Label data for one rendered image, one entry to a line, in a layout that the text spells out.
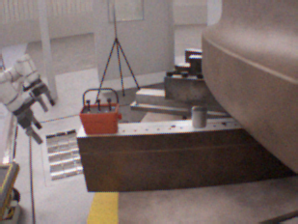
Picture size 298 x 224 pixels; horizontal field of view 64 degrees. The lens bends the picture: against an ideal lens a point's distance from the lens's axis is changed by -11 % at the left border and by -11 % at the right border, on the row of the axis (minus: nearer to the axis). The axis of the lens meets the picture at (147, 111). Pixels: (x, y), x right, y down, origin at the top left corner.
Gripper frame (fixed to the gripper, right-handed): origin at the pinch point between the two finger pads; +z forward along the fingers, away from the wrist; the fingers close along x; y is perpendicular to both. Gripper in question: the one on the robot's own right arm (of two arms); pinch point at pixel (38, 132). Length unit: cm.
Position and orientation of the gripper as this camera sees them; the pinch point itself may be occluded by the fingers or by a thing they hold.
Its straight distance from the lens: 129.5
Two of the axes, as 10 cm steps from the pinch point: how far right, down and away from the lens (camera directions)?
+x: 3.6, 4.6, -8.1
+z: 3.8, 7.3, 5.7
